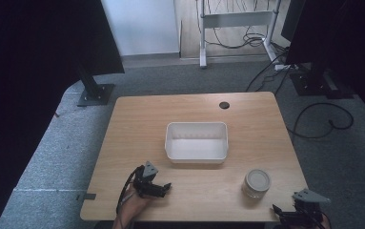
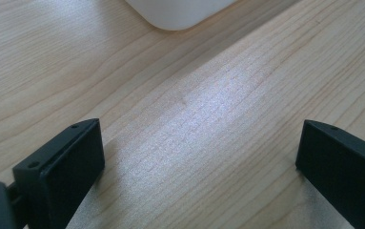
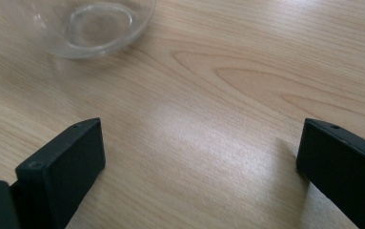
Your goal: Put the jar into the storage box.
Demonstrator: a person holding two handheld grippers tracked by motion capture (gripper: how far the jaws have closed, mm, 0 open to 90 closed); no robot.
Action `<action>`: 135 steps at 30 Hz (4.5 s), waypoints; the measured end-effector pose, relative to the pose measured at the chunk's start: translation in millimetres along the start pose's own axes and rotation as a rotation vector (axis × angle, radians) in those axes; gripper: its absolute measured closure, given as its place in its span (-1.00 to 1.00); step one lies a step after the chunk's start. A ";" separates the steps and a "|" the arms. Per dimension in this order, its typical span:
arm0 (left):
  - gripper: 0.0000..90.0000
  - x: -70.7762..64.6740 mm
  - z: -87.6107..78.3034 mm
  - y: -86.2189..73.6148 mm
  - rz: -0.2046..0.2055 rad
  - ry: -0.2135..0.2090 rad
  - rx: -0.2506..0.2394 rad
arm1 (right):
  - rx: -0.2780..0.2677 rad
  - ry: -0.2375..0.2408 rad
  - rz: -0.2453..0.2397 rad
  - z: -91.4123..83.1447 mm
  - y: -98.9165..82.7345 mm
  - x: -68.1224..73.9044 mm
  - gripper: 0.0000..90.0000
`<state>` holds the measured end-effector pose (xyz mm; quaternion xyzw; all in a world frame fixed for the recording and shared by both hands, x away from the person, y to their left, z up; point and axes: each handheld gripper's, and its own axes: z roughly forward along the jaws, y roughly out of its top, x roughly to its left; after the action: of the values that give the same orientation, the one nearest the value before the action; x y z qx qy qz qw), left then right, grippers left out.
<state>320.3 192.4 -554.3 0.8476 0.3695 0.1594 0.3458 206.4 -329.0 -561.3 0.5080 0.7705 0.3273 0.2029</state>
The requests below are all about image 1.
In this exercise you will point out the black round table grommet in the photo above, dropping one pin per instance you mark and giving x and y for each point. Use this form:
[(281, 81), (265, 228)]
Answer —
[(224, 105)]

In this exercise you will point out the dark table edge bracket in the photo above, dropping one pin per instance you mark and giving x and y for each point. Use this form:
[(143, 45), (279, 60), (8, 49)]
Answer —
[(86, 197)]

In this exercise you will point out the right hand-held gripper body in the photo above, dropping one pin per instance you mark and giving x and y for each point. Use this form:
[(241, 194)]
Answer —
[(307, 213)]

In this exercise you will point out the person's right hand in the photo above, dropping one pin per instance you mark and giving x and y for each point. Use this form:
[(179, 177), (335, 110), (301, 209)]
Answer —
[(327, 222)]

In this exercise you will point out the white plastic bin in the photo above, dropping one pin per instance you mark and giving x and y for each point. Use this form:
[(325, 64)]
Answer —
[(196, 149)]

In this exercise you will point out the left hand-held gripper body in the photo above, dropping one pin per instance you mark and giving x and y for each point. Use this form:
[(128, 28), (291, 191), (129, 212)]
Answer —
[(145, 186)]

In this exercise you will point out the white power strip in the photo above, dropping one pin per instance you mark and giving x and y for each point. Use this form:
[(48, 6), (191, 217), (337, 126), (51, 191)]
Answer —
[(281, 67)]

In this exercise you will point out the black metal stand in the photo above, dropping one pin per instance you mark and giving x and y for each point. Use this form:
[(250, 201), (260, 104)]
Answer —
[(316, 82), (92, 90)]

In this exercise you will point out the person's left hand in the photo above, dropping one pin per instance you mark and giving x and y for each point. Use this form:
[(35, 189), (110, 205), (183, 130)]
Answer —
[(132, 205)]

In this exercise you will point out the glass jar with grey lid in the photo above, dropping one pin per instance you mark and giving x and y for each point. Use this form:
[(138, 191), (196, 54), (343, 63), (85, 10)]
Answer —
[(256, 183)]

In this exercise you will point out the black curtain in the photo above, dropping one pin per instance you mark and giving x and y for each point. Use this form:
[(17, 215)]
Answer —
[(345, 38), (27, 79)]

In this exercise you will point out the white metal desk frame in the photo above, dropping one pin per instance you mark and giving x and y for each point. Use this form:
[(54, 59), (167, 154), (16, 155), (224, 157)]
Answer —
[(237, 19)]

